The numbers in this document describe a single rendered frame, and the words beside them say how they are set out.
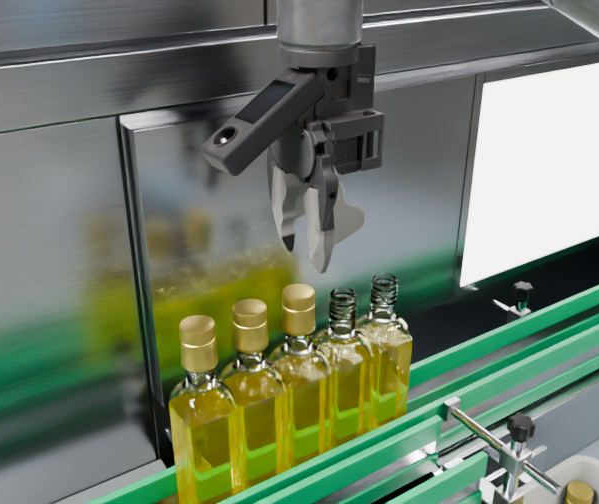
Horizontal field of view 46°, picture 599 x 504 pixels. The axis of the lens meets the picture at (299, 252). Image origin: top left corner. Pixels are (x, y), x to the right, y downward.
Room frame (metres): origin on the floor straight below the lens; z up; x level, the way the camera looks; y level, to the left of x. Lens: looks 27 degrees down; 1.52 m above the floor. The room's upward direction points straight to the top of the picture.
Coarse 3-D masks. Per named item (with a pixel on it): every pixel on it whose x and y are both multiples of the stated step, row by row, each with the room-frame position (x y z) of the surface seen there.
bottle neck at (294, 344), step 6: (288, 336) 0.62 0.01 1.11; (294, 336) 0.61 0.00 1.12; (300, 336) 0.61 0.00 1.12; (306, 336) 0.61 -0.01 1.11; (288, 342) 0.62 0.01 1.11; (294, 342) 0.61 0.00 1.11; (300, 342) 0.61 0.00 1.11; (306, 342) 0.61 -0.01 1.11; (288, 348) 0.62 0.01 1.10; (294, 348) 0.61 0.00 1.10; (300, 348) 0.61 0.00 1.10; (306, 348) 0.61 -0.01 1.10
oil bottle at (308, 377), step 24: (288, 360) 0.61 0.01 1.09; (312, 360) 0.61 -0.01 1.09; (288, 384) 0.59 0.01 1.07; (312, 384) 0.60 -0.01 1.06; (288, 408) 0.59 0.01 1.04; (312, 408) 0.60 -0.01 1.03; (288, 432) 0.59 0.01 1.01; (312, 432) 0.60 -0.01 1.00; (288, 456) 0.59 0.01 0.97; (312, 456) 0.60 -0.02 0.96
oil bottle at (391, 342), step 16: (368, 320) 0.68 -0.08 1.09; (400, 320) 0.68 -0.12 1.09; (368, 336) 0.67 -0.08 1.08; (384, 336) 0.66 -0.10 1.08; (400, 336) 0.67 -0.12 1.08; (384, 352) 0.65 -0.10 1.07; (400, 352) 0.67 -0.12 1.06; (384, 368) 0.66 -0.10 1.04; (400, 368) 0.67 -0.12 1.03; (384, 384) 0.66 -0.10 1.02; (400, 384) 0.67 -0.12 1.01; (384, 400) 0.66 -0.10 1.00; (400, 400) 0.67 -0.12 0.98; (384, 416) 0.66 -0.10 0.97; (400, 416) 0.67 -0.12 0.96
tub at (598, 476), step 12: (576, 456) 0.73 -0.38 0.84; (588, 456) 0.73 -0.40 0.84; (552, 468) 0.71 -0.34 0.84; (564, 468) 0.71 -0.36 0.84; (576, 468) 0.72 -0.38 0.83; (588, 468) 0.72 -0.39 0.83; (564, 480) 0.71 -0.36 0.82; (576, 480) 0.72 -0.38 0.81; (588, 480) 0.72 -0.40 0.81; (528, 492) 0.67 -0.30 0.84; (540, 492) 0.68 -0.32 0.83; (564, 492) 0.71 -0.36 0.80
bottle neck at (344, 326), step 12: (336, 288) 0.67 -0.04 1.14; (348, 288) 0.67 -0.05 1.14; (336, 300) 0.64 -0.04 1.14; (348, 300) 0.64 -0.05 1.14; (336, 312) 0.64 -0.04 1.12; (348, 312) 0.64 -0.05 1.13; (336, 324) 0.64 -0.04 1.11; (348, 324) 0.64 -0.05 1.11; (336, 336) 0.64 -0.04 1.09; (348, 336) 0.64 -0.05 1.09
